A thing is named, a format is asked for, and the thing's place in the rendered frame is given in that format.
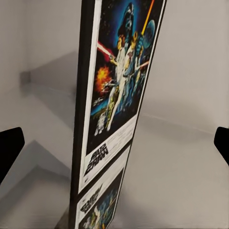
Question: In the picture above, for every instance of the poster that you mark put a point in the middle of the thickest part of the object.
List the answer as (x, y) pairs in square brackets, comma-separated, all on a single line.
[(116, 48)]

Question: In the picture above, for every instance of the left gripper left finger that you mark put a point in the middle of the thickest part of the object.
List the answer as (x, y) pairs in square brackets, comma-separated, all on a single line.
[(11, 143)]

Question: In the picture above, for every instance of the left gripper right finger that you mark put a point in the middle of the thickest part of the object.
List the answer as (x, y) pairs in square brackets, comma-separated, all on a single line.
[(221, 142)]

